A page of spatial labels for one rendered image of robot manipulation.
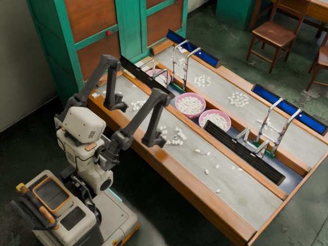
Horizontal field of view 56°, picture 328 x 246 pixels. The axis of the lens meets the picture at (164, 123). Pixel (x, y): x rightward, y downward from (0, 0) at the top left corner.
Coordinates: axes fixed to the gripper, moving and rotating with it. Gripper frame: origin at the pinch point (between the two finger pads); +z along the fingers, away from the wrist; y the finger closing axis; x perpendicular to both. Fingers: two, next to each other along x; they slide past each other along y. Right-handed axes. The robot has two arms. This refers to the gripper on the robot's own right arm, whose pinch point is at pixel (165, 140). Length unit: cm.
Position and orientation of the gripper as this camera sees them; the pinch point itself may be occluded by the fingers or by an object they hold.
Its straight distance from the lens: 238.2
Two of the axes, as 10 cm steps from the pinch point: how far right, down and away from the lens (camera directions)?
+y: -6.9, -5.6, 4.6
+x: -4.9, 8.3, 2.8
